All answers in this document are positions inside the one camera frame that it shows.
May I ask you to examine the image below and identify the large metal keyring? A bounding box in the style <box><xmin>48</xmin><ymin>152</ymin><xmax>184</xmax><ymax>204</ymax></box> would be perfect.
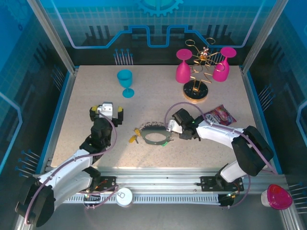
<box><xmin>139</xmin><ymin>121</ymin><xmax>175</xmax><ymax>146</ymax></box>

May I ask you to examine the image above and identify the purple candy bag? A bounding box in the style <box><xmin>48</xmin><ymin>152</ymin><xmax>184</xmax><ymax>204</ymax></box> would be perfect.
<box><xmin>203</xmin><ymin>104</ymin><xmax>237</xmax><ymax>127</ymax></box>

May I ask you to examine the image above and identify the teal plastic goblet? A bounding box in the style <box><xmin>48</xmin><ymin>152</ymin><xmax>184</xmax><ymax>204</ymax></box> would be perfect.
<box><xmin>117</xmin><ymin>69</ymin><xmax>135</xmax><ymax>98</ymax></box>

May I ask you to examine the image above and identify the pink plastic goblet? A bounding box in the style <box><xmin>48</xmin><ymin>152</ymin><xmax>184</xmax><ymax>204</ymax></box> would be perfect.
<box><xmin>176</xmin><ymin>48</ymin><xmax>192</xmax><ymax>84</ymax></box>
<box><xmin>212</xmin><ymin>47</ymin><xmax>237</xmax><ymax>82</ymax></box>

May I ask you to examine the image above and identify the tin can with pull tab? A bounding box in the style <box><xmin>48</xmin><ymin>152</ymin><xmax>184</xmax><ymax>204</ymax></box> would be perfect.
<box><xmin>116</xmin><ymin>187</ymin><xmax>134</xmax><ymax>207</ymax></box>

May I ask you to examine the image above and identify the white cup with pink lid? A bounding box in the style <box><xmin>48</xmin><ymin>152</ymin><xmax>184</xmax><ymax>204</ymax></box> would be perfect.
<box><xmin>260</xmin><ymin>184</ymin><xmax>293</xmax><ymax>211</ymax></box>

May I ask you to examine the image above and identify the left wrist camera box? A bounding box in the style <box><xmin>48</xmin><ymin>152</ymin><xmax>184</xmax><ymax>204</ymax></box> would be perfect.
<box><xmin>97</xmin><ymin>102</ymin><xmax>114</xmax><ymax>119</ymax></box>

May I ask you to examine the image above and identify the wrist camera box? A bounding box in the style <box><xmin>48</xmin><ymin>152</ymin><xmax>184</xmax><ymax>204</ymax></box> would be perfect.
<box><xmin>97</xmin><ymin>102</ymin><xmax>114</xmax><ymax>119</ymax></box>
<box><xmin>166</xmin><ymin>119</ymin><xmax>184</xmax><ymax>134</ymax></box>

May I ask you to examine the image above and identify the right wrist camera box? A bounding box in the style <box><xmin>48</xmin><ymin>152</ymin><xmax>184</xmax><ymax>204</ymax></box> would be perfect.
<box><xmin>166</xmin><ymin>119</ymin><xmax>184</xmax><ymax>134</ymax></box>

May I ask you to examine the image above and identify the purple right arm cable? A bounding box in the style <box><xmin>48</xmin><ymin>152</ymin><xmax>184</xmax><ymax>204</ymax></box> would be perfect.
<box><xmin>165</xmin><ymin>102</ymin><xmax>279</xmax><ymax>209</ymax></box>

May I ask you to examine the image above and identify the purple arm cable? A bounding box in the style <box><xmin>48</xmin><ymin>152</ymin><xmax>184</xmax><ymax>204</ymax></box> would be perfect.
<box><xmin>24</xmin><ymin>112</ymin><xmax>118</xmax><ymax>225</ymax></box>
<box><xmin>165</xmin><ymin>102</ymin><xmax>279</xmax><ymax>209</ymax></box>

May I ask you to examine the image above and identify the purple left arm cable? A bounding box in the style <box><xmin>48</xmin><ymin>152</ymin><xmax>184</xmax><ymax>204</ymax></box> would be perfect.
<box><xmin>24</xmin><ymin>112</ymin><xmax>118</xmax><ymax>225</ymax></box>

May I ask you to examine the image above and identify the gold wire glass rack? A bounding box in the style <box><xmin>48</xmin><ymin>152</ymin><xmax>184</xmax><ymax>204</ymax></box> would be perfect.
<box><xmin>183</xmin><ymin>37</ymin><xmax>223</xmax><ymax>104</ymax></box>

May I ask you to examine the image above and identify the aluminium table rail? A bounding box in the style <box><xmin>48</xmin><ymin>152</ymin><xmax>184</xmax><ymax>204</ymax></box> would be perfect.
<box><xmin>31</xmin><ymin>167</ymin><xmax>287</xmax><ymax>192</ymax></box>

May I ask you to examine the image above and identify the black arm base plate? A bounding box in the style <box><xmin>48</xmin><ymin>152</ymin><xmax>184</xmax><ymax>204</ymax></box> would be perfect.
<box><xmin>81</xmin><ymin>176</ymin><xmax>118</xmax><ymax>192</ymax></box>
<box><xmin>200</xmin><ymin>176</ymin><xmax>245</xmax><ymax>192</ymax></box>

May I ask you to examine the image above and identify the small wired connector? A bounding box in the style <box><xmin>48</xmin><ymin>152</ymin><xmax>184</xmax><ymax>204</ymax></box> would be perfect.
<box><xmin>224</xmin><ymin>190</ymin><xmax>240</xmax><ymax>199</ymax></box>
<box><xmin>83</xmin><ymin>188</ymin><xmax>101</xmax><ymax>199</ymax></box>

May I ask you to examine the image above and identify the slotted cable duct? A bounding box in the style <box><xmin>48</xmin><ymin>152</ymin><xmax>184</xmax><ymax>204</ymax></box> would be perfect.
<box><xmin>63</xmin><ymin>194</ymin><xmax>221</xmax><ymax>205</ymax></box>

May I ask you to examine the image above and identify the aluminium frame post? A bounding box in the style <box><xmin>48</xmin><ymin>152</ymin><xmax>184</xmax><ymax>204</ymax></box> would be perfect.
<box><xmin>26</xmin><ymin>0</ymin><xmax>79</xmax><ymax>74</ymax></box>
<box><xmin>240</xmin><ymin>0</ymin><xmax>288</xmax><ymax>75</ymax></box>

